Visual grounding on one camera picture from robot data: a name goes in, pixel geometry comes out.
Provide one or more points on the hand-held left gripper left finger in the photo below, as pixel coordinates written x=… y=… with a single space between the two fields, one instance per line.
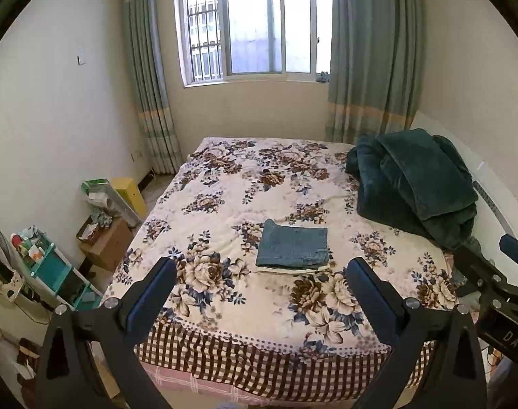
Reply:
x=150 y=298

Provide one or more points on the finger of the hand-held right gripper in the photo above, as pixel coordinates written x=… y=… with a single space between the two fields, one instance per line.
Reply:
x=482 y=266
x=517 y=251

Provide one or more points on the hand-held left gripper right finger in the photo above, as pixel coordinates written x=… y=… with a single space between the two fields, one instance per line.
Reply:
x=371 y=300

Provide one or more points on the blue denim pants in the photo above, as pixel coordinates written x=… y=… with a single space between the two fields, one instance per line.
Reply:
x=293 y=243

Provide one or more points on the white headboard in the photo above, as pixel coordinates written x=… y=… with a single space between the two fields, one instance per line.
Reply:
x=493 y=187

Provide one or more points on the brown cardboard box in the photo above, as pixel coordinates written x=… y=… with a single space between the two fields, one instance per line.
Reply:
x=110 y=243

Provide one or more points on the white folded cloth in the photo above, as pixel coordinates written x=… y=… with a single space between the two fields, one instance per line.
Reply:
x=299 y=270

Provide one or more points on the white long panel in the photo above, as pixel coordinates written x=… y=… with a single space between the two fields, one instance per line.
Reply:
x=122 y=206

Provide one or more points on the yellow box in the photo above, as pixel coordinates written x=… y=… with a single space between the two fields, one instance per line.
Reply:
x=130 y=196

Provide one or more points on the teal shelf rack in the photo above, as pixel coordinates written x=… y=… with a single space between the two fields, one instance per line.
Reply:
x=50 y=266

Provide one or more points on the dark green blanket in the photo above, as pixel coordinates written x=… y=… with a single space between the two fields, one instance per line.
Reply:
x=412 y=183

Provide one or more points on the floral bed sheet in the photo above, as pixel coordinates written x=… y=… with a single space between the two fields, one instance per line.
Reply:
x=224 y=204

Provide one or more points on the green cardboard box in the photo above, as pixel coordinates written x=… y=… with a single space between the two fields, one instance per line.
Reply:
x=96 y=185

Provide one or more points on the pink checked mattress cover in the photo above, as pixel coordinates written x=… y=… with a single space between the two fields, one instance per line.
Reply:
x=242 y=385

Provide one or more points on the white electric fan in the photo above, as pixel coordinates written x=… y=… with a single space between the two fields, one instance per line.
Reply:
x=1 y=264

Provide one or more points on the green striped curtain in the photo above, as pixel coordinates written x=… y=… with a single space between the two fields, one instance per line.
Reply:
x=150 y=72
x=369 y=59

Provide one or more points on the small windowsill plant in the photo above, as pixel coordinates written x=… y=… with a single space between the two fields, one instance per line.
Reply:
x=323 y=76

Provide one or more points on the white wall switch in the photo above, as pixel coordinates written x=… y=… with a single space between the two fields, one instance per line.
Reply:
x=81 y=56

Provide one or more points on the window with white frame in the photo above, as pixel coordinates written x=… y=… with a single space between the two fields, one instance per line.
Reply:
x=259 y=25

